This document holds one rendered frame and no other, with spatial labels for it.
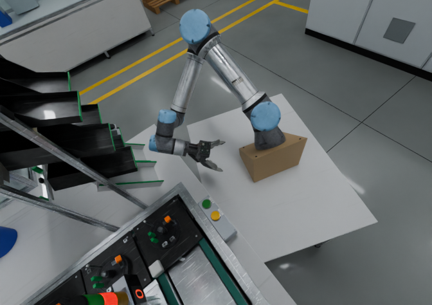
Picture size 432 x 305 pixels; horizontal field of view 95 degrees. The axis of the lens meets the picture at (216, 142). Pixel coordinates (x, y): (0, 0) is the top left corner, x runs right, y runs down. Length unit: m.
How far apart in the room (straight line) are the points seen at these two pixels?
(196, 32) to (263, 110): 0.37
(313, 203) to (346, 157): 1.29
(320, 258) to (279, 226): 0.94
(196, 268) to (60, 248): 0.76
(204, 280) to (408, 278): 1.55
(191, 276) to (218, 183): 0.44
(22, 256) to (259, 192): 1.30
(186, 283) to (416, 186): 2.04
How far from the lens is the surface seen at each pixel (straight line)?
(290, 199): 1.08
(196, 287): 0.99
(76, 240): 1.38
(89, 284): 1.13
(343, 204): 1.13
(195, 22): 0.82
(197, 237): 0.94
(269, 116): 0.79
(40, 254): 1.51
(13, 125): 0.67
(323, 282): 1.93
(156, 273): 0.96
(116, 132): 1.01
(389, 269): 2.09
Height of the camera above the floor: 1.87
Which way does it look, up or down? 54 degrees down
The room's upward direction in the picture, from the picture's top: 17 degrees counter-clockwise
